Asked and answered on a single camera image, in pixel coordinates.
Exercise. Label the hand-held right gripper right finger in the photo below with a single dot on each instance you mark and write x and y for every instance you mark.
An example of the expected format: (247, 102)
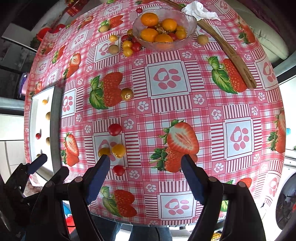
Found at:
(193, 180)

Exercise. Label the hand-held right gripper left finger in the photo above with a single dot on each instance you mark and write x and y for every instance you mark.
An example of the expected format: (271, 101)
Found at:
(98, 180)

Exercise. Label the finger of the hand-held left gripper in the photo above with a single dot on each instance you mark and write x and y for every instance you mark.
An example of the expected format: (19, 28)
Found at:
(60, 174)
(37, 163)

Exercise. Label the tan longan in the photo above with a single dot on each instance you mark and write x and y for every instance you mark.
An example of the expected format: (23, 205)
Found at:
(48, 115)
(103, 28)
(203, 39)
(48, 140)
(113, 49)

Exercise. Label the red cherry tomato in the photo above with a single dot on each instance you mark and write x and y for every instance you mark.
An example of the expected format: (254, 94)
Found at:
(38, 136)
(124, 38)
(115, 129)
(136, 46)
(172, 36)
(139, 10)
(118, 170)

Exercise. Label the white tray with grey rim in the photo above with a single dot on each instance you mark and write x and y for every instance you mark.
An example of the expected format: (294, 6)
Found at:
(40, 122)

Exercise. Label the clear glass bowl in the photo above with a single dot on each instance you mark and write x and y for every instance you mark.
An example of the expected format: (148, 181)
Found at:
(187, 23)

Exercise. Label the person's left leg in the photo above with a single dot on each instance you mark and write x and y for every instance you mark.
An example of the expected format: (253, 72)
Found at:
(106, 231)

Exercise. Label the person's leg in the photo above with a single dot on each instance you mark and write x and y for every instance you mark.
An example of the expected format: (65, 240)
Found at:
(106, 231)
(152, 234)

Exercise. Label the person's right leg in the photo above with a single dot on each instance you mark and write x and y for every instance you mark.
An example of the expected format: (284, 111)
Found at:
(152, 234)

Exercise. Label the red strawberry print tablecloth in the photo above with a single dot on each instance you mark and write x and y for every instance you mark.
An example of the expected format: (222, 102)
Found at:
(208, 104)

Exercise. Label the brownish cherry tomato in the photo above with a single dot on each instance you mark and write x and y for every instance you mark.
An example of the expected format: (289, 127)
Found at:
(130, 32)
(127, 93)

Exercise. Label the white washing machine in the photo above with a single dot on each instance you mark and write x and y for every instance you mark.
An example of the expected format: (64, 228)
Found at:
(284, 204)

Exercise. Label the wooden stick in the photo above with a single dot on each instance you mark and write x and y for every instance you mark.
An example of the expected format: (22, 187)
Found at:
(231, 55)

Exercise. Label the red plastic object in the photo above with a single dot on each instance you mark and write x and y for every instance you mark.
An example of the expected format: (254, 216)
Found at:
(46, 32)

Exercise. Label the orange mandarin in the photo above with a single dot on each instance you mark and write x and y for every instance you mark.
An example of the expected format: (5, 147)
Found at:
(148, 34)
(149, 19)
(169, 24)
(163, 39)

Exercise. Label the red box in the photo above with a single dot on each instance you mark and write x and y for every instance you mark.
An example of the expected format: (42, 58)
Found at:
(76, 8)

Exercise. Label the white cushion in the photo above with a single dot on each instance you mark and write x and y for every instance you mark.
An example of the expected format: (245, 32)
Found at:
(266, 34)

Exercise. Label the white crumpled tissue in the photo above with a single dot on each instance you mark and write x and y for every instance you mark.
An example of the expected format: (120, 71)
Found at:
(198, 11)

